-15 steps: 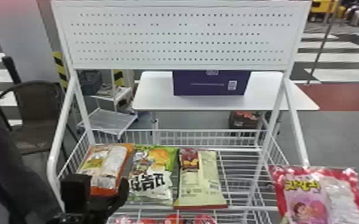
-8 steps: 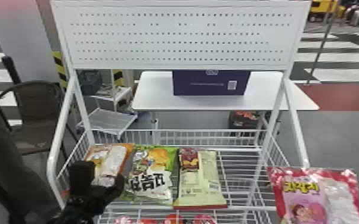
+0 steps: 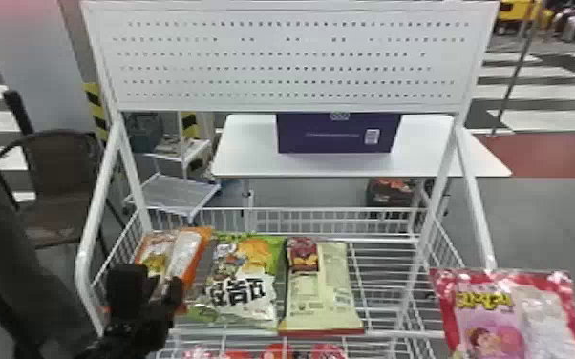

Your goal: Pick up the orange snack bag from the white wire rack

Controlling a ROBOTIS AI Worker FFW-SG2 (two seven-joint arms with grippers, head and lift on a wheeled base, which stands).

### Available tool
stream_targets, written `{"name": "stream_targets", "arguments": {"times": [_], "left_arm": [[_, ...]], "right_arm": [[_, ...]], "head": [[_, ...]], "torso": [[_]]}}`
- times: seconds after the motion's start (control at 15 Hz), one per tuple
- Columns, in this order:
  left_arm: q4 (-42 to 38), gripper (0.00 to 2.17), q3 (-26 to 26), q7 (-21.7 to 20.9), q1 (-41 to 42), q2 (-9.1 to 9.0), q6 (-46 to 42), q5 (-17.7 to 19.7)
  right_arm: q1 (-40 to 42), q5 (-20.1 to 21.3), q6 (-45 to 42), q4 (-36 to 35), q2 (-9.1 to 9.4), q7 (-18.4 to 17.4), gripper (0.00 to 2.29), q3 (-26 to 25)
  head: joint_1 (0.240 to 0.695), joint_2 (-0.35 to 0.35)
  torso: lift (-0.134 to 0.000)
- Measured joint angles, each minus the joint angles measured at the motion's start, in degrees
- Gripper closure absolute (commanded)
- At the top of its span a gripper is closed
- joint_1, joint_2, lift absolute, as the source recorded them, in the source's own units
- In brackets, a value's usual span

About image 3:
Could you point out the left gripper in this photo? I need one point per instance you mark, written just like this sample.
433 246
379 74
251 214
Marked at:
137 338

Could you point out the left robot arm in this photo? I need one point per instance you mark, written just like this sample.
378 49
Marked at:
1 260

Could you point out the orange snack packet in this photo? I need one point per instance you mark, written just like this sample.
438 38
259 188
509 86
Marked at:
159 250

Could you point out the green snack packet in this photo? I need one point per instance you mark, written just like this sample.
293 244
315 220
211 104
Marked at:
240 280

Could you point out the brown chair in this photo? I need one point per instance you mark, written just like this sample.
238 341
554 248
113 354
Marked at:
62 170

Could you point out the beige and red snack packet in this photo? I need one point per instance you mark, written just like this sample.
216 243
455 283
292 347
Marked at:
320 295

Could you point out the purple box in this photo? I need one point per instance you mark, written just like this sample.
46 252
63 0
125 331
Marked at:
337 133

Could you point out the white side table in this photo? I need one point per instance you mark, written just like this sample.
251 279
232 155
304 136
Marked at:
418 150

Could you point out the pink snack packet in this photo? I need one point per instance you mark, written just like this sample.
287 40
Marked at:
508 321

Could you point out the yellow black striped post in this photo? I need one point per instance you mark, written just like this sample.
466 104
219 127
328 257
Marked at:
189 125
97 110

